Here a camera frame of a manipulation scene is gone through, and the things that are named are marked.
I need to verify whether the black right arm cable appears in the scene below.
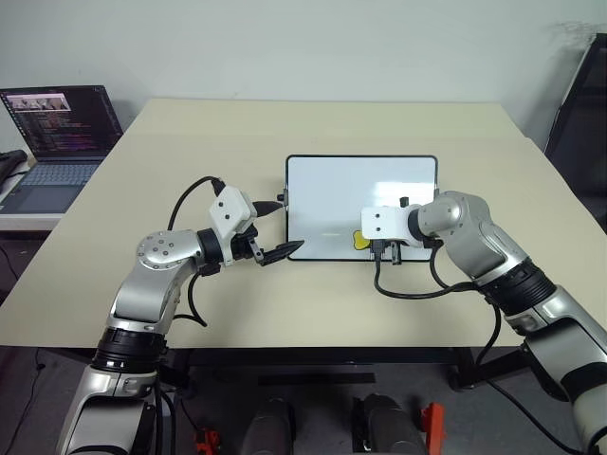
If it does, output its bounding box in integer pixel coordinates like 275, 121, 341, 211
372, 241, 504, 369

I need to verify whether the black-framed whiteboard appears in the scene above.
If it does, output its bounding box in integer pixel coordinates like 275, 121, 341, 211
277, 154, 439, 264

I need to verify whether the open grey laptop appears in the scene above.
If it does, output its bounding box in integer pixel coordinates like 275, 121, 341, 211
0, 84, 125, 214

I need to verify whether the black chair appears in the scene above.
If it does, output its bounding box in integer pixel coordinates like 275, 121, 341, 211
543, 33, 607, 224

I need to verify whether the black table frame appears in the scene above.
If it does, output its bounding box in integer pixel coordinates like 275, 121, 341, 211
158, 347, 525, 391

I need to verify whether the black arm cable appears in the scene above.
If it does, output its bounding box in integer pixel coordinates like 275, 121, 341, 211
168, 175, 227, 329
372, 241, 504, 369

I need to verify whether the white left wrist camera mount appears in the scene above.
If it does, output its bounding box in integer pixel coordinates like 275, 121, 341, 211
208, 186, 253, 264

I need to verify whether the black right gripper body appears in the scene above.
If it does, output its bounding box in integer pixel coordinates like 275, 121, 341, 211
368, 239, 394, 264

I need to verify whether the black floor cable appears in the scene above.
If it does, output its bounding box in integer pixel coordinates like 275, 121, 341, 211
487, 378, 587, 452

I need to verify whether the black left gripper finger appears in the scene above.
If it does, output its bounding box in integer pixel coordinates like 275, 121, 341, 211
250, 200, 285, 220
249, 239, 305, 267

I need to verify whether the orange-red bracket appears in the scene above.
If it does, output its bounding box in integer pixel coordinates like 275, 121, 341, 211
193, 428, 222, 455
418, 402, 450, 447

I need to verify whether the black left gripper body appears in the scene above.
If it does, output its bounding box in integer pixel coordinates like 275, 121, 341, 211
232, 221, 261, 261

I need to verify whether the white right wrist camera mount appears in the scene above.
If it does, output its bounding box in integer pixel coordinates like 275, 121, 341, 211
360, 205, 423, 248

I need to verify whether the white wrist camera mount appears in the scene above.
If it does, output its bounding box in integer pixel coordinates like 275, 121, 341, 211
208, 186, 253, 264
360, 205, 423, 248

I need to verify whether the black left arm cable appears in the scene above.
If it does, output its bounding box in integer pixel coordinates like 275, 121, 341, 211
168, 175, 227, 329

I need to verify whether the dark rounded shape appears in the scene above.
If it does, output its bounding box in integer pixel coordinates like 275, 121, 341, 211
349, 392, 429, 455
245, 396, 299, 455

